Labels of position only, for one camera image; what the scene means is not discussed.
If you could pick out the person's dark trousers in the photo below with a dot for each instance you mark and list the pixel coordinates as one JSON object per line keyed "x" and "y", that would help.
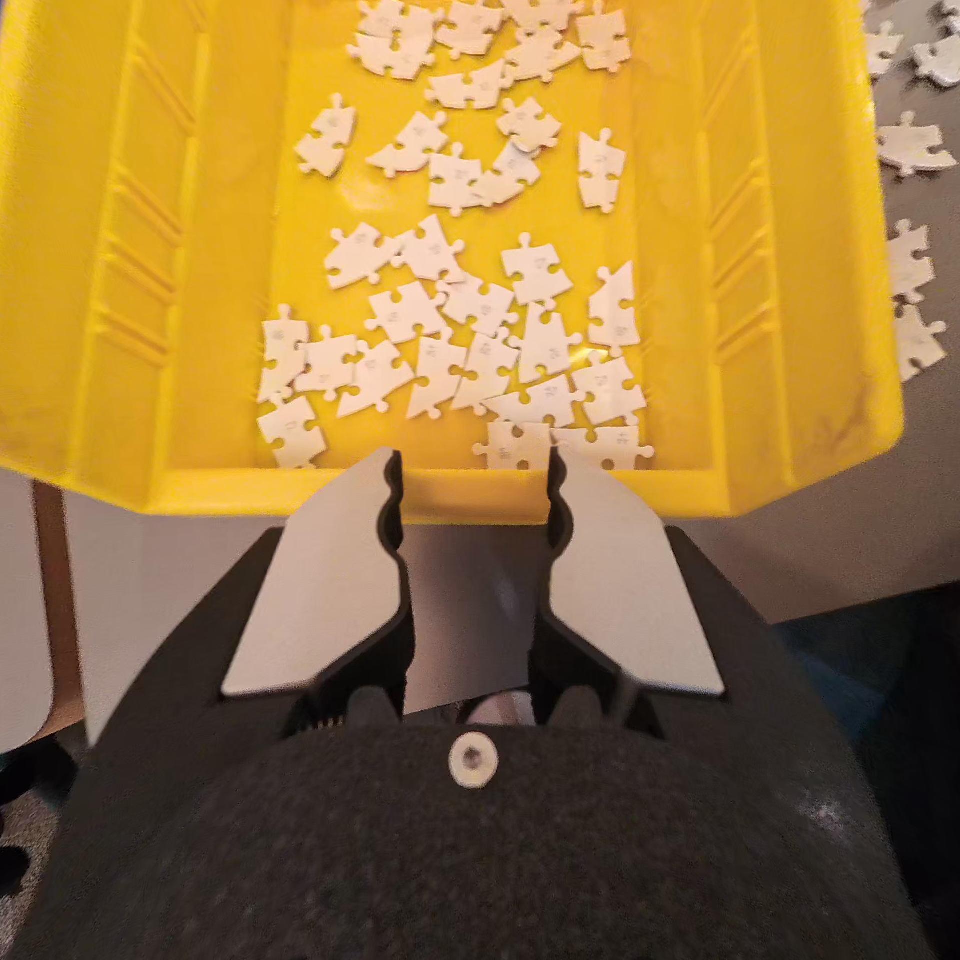
{"x": 885, "y": 712}

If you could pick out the pile of white puzzle pieces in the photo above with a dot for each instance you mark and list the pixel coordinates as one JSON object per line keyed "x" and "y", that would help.
{"x": 465, "y": 300}
{"x": 911, "y": 225}

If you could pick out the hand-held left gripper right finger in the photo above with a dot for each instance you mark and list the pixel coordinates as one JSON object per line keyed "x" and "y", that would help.
{"x": 630, "y": 600}

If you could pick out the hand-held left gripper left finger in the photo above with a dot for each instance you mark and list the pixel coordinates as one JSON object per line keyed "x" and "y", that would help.
{"x": 322, "y": 600}

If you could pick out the yellow plastic bin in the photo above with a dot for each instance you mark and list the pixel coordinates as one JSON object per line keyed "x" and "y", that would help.
{"x": 187, "y": 262}

